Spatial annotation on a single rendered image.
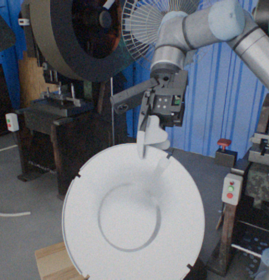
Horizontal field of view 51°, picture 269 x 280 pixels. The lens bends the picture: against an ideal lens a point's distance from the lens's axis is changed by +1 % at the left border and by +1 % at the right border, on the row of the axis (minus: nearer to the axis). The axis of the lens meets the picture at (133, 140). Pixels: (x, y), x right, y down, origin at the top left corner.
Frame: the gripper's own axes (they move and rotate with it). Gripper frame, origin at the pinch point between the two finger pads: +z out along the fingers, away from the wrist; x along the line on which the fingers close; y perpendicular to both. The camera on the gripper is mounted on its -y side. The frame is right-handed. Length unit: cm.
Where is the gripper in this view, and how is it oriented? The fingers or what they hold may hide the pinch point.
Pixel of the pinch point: (139, 153)
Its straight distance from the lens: 57.5
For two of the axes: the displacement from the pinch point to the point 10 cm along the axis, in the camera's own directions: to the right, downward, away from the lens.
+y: 9.5, 1.1, -2.8
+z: -2.1, 9.1, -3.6
